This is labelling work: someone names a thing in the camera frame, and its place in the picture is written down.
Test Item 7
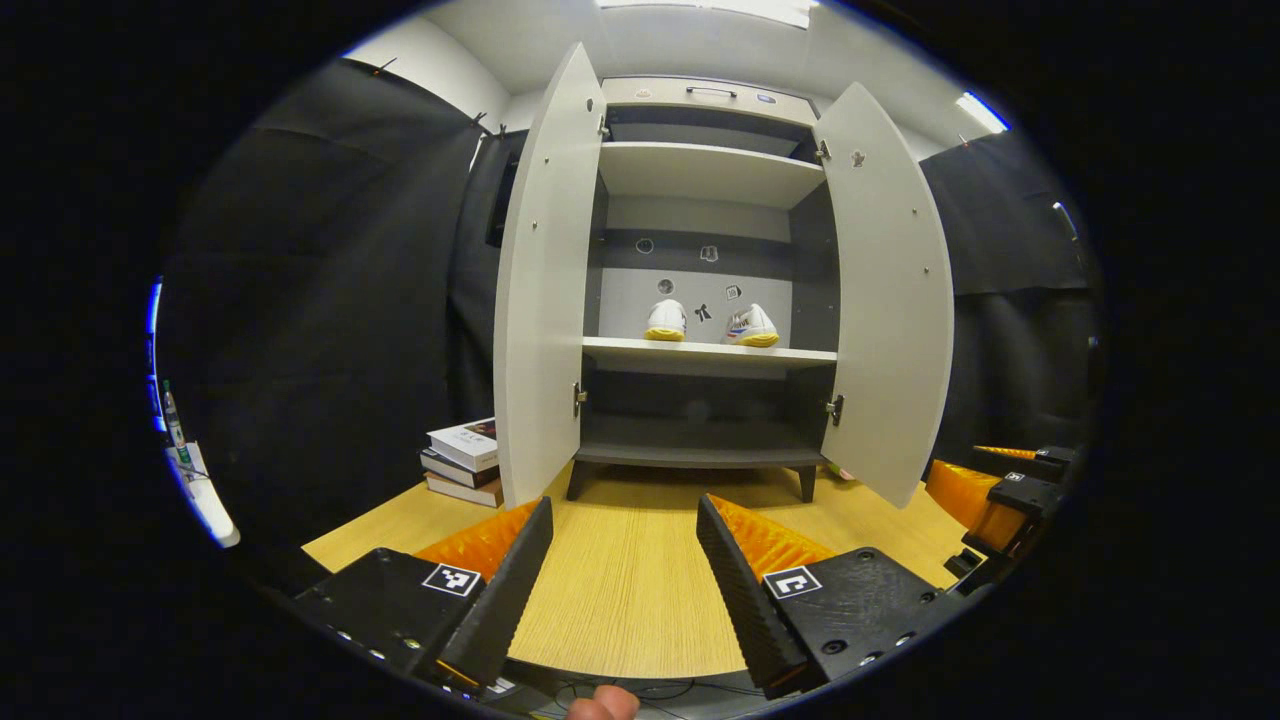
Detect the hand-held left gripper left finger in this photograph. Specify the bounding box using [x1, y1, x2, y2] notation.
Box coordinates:
[290, 496, 555, 691]

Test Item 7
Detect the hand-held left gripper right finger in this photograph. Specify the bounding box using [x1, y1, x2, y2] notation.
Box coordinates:
[696, 493, 966, 699]

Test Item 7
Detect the grey shoe cabinet door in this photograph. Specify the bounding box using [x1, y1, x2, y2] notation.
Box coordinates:
[493, 42, 608, 509]
[812, 82, 956, 509]

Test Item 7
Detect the white canvas shoe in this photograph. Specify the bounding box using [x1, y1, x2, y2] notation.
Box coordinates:
[643, 298, 689, 343]
[724, 303, 781, 349]

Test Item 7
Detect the grey shoe cabinet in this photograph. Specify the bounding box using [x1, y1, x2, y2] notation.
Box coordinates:
[565, 77, 841, 504]

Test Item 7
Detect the brown cover book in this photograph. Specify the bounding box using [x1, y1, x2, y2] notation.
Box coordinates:
[425, 472, 504, 509]

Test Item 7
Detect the dark cover book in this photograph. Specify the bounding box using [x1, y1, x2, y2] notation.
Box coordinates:
[420, 448, 501, 490]

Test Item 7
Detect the white cover book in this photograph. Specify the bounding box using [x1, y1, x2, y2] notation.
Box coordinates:
[427, 418, 499, 473]

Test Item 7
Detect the white object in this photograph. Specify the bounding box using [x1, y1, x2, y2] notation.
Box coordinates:
[165, 440, 242, 549]

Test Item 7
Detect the small ceiling light panel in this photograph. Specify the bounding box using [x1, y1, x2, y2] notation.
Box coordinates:
[955, 90, 1011, 134]

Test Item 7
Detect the green bottle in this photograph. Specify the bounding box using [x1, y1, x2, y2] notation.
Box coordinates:
[160, 380, 191, 466]

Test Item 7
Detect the black panel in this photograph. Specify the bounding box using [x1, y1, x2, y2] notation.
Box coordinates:
[487, 150, 521, 249]

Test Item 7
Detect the large ceiling light panel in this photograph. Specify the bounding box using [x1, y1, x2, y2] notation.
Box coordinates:
[597, 0, 816, 29]

